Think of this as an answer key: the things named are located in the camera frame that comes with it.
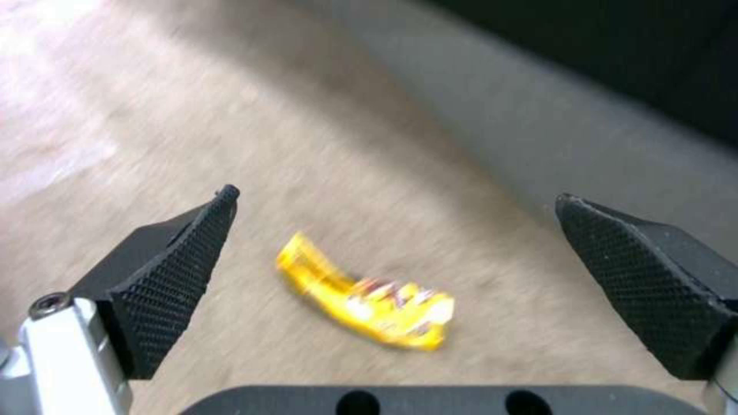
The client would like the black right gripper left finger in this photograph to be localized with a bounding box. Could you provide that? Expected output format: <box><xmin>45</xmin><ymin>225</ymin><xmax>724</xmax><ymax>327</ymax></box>
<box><xmin>0</xmin><ymin>184</ymin><xmax>242</xmax><ymax>415</ymax></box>

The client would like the dark furniture base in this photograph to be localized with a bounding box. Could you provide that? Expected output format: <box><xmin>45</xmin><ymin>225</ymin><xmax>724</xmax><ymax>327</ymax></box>
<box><xmin>397</xmin><ymin>0</ymin><xmax>738</xmax><ymax>150</ymax></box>

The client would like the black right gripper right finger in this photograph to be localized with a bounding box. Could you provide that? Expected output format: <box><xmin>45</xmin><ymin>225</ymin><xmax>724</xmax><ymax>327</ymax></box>
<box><xmin>554</xmin><ymin>193</ymin><xmax>738</xmax><ymax>415</ymax></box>

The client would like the yellow crumpled snack wrapper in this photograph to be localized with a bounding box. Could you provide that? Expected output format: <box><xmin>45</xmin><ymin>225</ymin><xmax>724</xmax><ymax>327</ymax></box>
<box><xmin>275</xmin><ymin>231</ymin><xmax>457</xmax><ymax>352</ymax></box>

